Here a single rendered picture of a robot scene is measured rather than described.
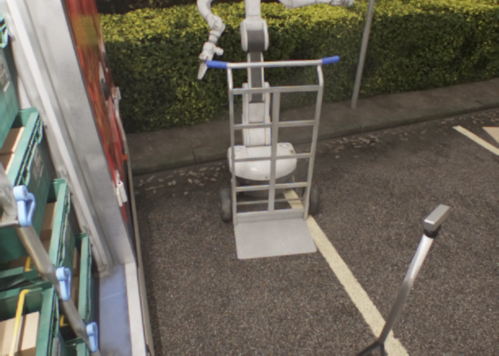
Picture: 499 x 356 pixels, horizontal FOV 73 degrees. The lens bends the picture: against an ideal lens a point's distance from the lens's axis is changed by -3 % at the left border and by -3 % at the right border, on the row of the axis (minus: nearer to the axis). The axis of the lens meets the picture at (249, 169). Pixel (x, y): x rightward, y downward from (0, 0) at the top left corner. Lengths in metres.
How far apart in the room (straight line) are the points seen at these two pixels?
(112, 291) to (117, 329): 0.18
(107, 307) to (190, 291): 0.86
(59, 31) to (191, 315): 1.67
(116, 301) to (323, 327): 1.19
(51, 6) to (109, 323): 1.12
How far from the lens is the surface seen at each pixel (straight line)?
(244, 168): 2.70
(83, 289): 1.35
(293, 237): 2.62
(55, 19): 1.17
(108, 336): 1.52
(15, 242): 1.04
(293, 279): 2.39
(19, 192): 0.86
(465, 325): 2.53
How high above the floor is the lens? 1.91
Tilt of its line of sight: 36 degrees down
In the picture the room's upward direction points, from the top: straight up
